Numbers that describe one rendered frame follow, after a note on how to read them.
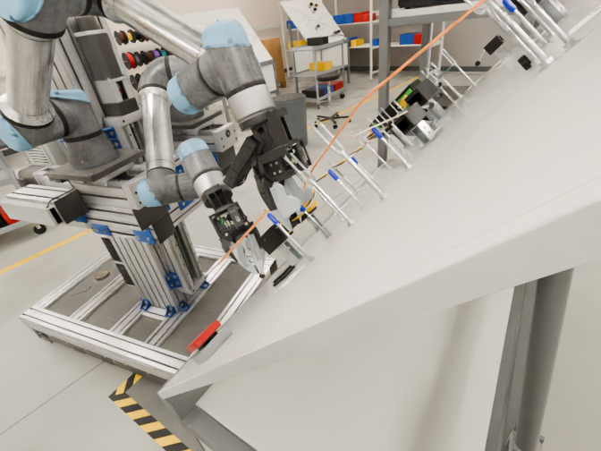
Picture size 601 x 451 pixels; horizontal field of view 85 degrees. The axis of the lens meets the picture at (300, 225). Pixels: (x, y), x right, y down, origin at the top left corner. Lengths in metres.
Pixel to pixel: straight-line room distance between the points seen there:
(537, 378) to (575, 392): 1.56
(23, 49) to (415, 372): 1.11
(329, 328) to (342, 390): 0.61
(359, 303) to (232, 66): 0.48
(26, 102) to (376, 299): 1.03
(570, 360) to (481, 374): 1.23
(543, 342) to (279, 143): 0.44
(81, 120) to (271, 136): 0.77
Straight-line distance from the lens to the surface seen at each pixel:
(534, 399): 0.44
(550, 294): 0.34
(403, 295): 0.16
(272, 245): 0.66
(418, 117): 0.65
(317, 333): 0.22
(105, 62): 1.46
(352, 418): 0.79
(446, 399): 0.83
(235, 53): 0.60
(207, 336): 0.55
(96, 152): 1.26
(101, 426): 2.02
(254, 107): 0.58
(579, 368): 2.07
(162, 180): 0.93
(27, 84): 1.06
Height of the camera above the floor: 1.51
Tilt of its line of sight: 33 degrees down
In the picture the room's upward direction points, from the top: 8 degrees counter-clockwise
